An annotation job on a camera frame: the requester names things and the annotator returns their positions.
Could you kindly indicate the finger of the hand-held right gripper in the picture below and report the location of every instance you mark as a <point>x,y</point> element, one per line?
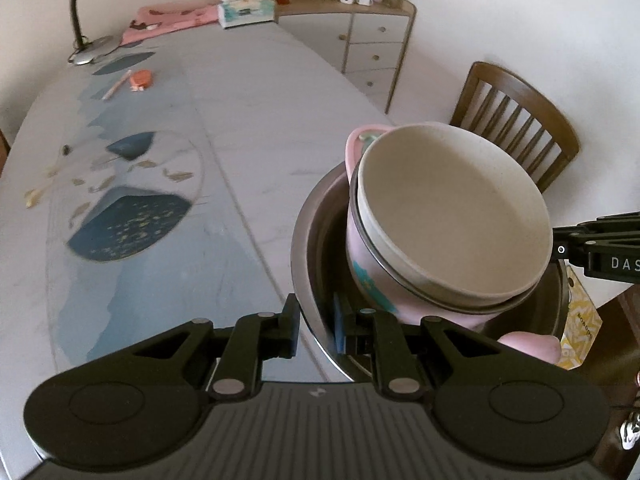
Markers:
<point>610,222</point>
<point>572,247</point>

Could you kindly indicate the small orange case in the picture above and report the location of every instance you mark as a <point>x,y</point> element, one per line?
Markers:
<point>141,80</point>

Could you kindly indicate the pink eared plate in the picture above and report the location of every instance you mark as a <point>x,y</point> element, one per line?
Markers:
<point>530,347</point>

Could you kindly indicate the grey gooseneck desk lamp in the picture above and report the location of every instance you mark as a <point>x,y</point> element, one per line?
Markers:
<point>95,52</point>

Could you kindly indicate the grey cabinet with drawers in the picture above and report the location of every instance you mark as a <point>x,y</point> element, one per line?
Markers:
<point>375,45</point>

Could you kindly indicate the yellow patterned bag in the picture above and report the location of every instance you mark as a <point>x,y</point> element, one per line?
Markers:
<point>575,330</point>

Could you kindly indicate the pink pen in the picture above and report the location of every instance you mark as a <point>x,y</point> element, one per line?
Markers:
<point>116,85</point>

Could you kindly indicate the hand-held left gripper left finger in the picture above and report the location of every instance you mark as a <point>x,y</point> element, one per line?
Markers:
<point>285,330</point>

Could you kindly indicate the pink pot with steel liner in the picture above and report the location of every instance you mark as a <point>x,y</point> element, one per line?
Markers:
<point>370,270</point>

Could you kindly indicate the tissue box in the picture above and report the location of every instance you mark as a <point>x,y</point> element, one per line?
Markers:
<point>247,10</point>

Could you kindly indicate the cream ceramic bowl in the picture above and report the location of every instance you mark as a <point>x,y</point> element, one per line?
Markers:
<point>450,210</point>

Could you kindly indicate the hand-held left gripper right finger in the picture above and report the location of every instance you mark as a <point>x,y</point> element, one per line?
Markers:
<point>340,325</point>

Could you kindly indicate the brown slatted wooden chair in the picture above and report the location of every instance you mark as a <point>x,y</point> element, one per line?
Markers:
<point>500,80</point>

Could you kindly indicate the stainless steel bowl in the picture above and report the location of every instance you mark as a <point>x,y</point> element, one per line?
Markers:
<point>320,240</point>

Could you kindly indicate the pink patterned cloth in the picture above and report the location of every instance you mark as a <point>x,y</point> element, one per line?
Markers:
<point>170,20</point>

